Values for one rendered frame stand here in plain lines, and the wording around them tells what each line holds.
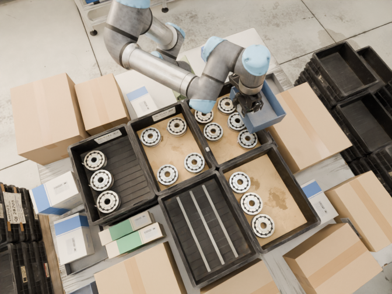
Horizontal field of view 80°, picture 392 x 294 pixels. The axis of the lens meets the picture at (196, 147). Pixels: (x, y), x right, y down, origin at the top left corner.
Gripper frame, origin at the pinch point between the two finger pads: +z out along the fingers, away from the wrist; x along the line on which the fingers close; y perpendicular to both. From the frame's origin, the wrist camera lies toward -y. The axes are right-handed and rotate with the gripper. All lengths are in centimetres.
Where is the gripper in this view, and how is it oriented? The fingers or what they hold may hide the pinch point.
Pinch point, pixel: (241, 108)
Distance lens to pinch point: 99.4
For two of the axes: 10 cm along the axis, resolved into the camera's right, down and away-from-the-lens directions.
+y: 3.7, 8.7, -3.2
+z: 0.9, 3.0, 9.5
